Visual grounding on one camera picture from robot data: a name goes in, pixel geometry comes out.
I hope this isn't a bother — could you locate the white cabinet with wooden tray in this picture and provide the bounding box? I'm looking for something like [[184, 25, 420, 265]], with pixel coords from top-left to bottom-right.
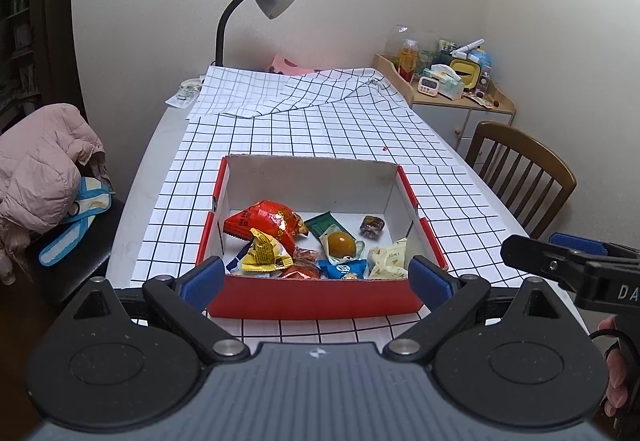
[[372, 53, 516, 154]]

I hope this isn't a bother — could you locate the yellow storage box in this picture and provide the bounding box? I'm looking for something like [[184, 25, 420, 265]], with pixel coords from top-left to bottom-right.
[[449, 58, 482, 90]]

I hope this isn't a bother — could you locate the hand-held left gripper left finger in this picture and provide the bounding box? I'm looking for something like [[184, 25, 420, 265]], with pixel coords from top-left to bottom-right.
[[74, 255, 252, 366]]

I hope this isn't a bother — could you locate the cream white snack packet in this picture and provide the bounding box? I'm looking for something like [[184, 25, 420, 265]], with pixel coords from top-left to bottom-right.
[[367, 238, 409, 280]]

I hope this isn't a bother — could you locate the white blue snack packet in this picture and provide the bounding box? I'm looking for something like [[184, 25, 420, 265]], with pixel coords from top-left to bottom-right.
[[225, 243, 251, 275]]

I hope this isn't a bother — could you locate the pink tissue box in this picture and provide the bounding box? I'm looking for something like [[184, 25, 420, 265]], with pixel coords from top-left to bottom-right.
[[265, 53, 321, 74]]

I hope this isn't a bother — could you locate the clear glass jar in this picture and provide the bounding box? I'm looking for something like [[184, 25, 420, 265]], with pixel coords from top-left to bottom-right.
[[387, 24, 421, 82]]

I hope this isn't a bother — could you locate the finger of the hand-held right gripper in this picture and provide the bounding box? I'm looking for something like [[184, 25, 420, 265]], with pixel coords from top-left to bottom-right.
[[548, 232, 640, 265], [501, 234, 592, 295]]

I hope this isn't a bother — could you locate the blue biscuit packet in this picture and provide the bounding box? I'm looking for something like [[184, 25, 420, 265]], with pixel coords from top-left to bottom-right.
[[318, 258, 369, 281]]

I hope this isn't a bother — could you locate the red cardboard box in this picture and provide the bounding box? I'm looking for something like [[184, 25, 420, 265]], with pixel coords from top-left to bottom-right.
[[196, 154, 450, 321]]

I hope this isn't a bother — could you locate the white checked tablecloth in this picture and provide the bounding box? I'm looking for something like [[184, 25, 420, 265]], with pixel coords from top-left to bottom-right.
[[131, 66, 584, 348]]

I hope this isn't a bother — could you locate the red yellow snack packet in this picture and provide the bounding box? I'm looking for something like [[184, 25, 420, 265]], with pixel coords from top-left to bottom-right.
[[223, 200, 310, 242]]

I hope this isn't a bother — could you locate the orange drink bottle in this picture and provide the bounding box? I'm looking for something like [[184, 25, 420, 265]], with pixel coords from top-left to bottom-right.
[[398, 39, 419, 83]]

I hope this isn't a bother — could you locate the green snack packet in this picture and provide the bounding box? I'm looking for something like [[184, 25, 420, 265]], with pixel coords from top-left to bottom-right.
[[304, 211, 359, 242]]

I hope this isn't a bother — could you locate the white paper packet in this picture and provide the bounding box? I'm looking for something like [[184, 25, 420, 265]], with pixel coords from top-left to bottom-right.
[[164, 78, 204, 110]]

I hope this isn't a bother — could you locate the pink padded jacket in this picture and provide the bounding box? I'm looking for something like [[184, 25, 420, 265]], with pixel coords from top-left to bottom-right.
[[0, 103, 114, 285]]

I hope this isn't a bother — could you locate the pale green tissue pack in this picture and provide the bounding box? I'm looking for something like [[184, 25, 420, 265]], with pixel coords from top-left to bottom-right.
[[430, 64, 466, 100]]

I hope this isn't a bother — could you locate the dark red foil snack packet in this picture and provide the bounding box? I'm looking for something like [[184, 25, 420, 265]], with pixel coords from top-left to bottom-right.
[[277, 246, 324, 281]]

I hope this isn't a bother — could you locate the brown wooden chair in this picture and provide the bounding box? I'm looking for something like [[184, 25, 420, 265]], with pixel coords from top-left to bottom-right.
[[465, 121, 578, 240]]

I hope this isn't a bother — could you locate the dark wooden bookshelf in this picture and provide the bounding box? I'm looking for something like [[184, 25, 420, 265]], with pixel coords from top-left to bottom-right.
[[0, 0, 84, 132]]

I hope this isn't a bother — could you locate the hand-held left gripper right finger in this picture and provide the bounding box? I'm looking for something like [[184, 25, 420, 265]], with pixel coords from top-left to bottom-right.
[[382, 255, 559, 365]]

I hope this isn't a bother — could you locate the person's right hand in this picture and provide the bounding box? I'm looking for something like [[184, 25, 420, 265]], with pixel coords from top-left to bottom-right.
[[598, 314, 640, 440]]

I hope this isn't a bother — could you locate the dark brown date packet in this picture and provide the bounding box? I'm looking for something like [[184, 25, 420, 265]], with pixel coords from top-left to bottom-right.
[[358, 215, 386, 240]]

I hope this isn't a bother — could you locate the packed brown egg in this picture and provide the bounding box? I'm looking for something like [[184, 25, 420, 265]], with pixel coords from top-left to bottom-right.
[[320, 230, 359, 260]]

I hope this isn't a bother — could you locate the small yellow snack packet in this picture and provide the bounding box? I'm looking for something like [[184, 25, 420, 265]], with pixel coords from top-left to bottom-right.
[[241, 228, 295, 275]]

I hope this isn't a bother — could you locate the black chair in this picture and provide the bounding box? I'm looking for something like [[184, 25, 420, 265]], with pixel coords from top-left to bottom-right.
[[25, 193, 126, 308]]

